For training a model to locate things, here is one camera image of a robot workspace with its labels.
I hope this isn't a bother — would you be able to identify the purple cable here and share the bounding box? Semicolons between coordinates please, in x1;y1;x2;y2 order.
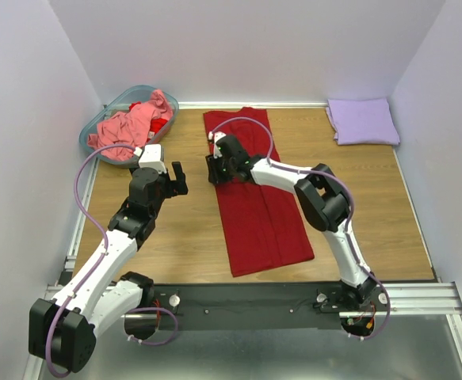
44;144;179;377
207;116;392;342

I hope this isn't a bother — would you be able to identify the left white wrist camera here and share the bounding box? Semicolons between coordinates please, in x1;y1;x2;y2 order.
134;144;167;173

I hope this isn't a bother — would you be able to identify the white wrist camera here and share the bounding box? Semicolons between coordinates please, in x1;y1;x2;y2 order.
134;144;167;173
208;131;227;157

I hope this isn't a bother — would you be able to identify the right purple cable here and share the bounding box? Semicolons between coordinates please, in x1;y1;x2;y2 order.
207;116;392;342

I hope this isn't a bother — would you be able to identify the dark red t shirt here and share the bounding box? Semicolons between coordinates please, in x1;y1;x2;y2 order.
203;108;315;277

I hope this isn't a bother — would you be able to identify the pink t shirt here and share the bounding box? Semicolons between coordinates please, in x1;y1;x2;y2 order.
83;89;174;150

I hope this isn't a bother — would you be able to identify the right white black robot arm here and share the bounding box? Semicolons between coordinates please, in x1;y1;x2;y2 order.
206;132;377;310

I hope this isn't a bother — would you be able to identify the folded lavender t shirt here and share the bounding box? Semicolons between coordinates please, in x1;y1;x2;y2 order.
326;97;400;146

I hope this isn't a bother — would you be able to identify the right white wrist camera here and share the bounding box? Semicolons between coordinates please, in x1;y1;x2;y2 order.
208;131;227;157

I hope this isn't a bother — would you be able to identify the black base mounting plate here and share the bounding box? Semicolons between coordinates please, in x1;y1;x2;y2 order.
107;281;390;333

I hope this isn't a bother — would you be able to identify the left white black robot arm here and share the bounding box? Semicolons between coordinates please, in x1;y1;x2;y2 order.
29;161;188;378

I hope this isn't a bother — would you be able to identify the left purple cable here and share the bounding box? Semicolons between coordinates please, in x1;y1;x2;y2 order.
44;144;179;377

